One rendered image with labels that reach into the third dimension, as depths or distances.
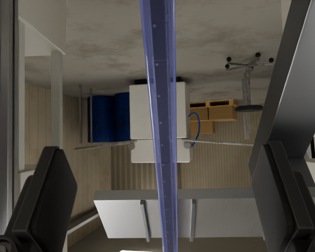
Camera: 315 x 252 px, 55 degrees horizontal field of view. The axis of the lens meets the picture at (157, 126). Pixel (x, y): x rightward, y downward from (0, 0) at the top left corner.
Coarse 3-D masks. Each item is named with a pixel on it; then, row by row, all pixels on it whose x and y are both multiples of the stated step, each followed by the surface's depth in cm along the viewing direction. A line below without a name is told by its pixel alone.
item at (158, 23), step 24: (144, 0) 12; (168, 0) 12; (144, 24) 12; (168, 24) 12; (144, 48) 13; (168, 48) 13; (168, 72) 14; (168, 96) 15; (168, 120) 16; (168, 144) 18; (168, 168) 19; (168, 192) 21; (168, 216) 24; (168, 240) 27
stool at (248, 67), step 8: (256, 56) 322; (232, 64) 338; (240, 64) 342; (248, 64) 341; (256, 64) 345; (264, 64) 344; (248, 72) 346; (248, 80) 345; (248, 88) 345; (248, 96) 344; (248, 104) 344
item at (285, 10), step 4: (284, 0) 101; (288, 0) 97; (284, 4) 101; (288, 4) 97; (284, 8) 101; (288, 8) 97; (284, 12) 101; (284, 16) 101; (284, 20) 101; (284, 24) 101
